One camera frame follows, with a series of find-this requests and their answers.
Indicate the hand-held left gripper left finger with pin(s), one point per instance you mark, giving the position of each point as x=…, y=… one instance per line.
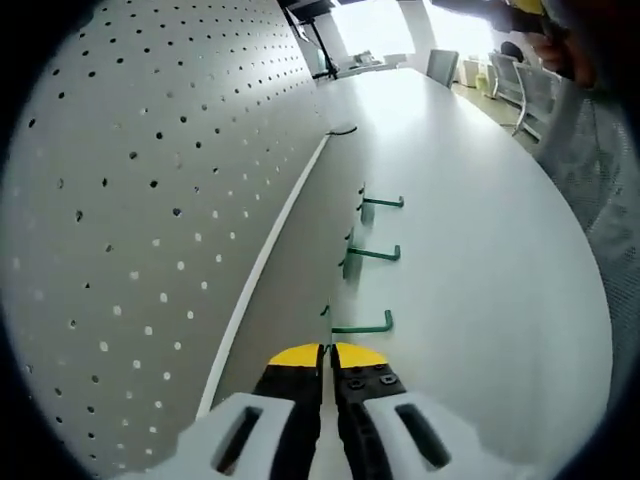
x=260, y=435

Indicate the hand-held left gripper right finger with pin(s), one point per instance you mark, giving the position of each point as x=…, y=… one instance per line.
x=400, y=435

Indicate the green hook assembly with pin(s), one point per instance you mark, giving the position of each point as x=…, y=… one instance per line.
x=360, y=328
x=372, y=254
x=382, y=201

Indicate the white perforated mounting plate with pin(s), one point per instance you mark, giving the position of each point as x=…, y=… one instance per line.
x=150, y=200

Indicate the person's right hand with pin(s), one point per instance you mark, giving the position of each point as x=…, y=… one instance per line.
x=575, y=60

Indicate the yellow green bin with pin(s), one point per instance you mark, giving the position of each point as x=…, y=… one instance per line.
x=481, y=81

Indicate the grey upholstered chair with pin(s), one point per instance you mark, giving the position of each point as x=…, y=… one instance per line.
x=442, y=67

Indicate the grey mesh office chair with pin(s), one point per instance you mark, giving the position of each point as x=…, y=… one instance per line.
x=600, y=200

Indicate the black tripod stand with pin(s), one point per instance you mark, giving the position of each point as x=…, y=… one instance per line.
x=320, y=45

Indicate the white frame mesh chair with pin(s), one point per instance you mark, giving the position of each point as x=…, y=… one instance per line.
x=507, y=80
x=537, y=100

